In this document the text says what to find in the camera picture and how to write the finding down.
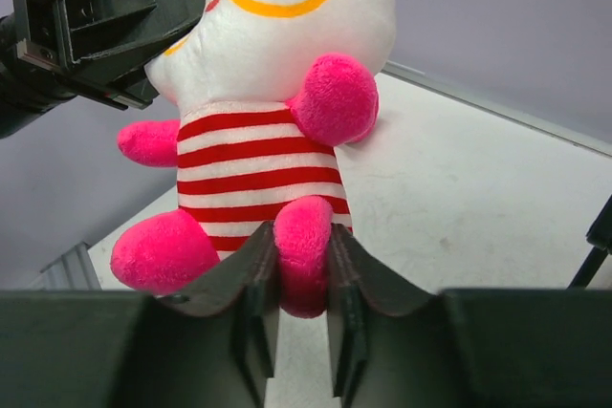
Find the cream black three-tier shelf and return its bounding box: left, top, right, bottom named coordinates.
left=568, top=196, right=612, bottom=289

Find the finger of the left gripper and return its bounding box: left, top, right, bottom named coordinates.
left=12, top=0, right=205, bottom=110

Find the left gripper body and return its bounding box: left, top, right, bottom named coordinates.
left=1, top=13, right=77, bottom=139

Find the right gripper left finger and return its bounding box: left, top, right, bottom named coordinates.
left=121, top=220, right=283, bottom=408

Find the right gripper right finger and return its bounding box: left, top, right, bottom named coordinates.
left=325, top=224, right=479, bottom=408

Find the white pink glasses plush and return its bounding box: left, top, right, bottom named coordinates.
left=110, top=0, right=396, bottom=318

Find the aluminium front rail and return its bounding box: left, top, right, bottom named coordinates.
left=27, top=243, right=101, bottom=290

